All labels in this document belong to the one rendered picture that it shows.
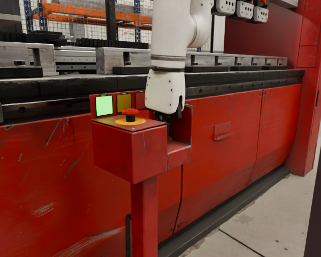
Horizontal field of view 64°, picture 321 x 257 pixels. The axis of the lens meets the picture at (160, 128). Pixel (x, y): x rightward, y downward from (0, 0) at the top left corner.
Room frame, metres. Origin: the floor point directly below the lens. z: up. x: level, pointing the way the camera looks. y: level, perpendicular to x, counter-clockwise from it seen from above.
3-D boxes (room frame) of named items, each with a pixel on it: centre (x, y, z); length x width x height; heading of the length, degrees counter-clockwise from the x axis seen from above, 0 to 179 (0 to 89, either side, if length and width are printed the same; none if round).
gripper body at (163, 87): (0.64, -0.01, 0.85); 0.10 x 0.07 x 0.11; 46
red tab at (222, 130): (1.27, -0.32, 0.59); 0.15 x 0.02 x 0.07; 134
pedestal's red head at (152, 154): (0.63, 0.04, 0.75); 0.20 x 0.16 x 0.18; 136
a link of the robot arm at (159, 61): (0.64, -0.02, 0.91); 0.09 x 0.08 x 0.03; 46
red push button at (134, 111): (0.59, 0.07, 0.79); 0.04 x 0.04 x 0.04
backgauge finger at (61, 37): (1.02, 0.40, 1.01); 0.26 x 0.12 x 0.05; 44
